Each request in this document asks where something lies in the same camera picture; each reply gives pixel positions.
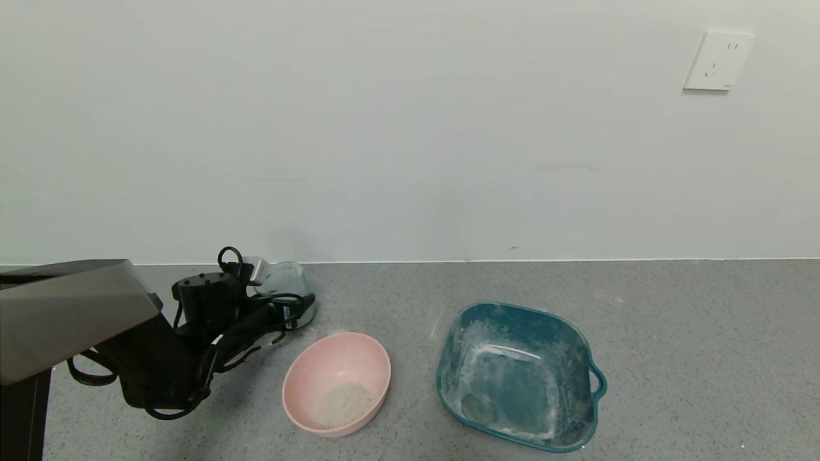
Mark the white wall socket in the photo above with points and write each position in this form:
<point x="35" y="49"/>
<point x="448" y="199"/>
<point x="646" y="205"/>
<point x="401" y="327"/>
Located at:
<point x="717" y="61"/>

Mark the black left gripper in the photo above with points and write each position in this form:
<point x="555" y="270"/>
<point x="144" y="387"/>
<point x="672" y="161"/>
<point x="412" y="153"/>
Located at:
<point x="287" y="314"/>

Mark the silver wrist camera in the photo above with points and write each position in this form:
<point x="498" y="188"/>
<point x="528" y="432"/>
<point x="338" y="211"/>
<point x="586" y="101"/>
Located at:
<point x="255" y="270"/>

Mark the beige speckled powder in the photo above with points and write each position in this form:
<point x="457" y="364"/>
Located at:
<point x="346" y="403"/>

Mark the white powder residue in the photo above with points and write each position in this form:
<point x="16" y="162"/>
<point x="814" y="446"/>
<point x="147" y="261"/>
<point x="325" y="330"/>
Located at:
<point x="506" y="371"/>

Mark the pink plastic bowl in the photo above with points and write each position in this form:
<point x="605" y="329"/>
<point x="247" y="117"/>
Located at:
<point x="320" y="365"/>

